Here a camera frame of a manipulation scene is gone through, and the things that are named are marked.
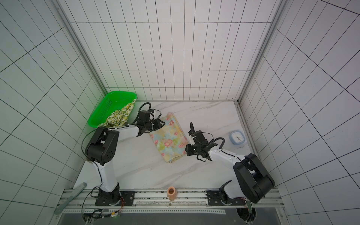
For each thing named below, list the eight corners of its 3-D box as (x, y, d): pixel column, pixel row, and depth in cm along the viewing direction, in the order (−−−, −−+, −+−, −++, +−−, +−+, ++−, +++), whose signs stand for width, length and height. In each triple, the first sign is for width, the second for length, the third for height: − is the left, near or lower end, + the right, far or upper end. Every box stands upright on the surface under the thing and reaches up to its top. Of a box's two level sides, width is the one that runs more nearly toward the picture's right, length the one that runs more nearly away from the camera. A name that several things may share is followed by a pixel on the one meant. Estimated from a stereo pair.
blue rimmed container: (233, 146, 95) (235, 143, 92) (227, 134, 101) (228, 131, 98) (245, 143, 97) (247, 140, 94) (238, 132, 103) (240, 129, 100)
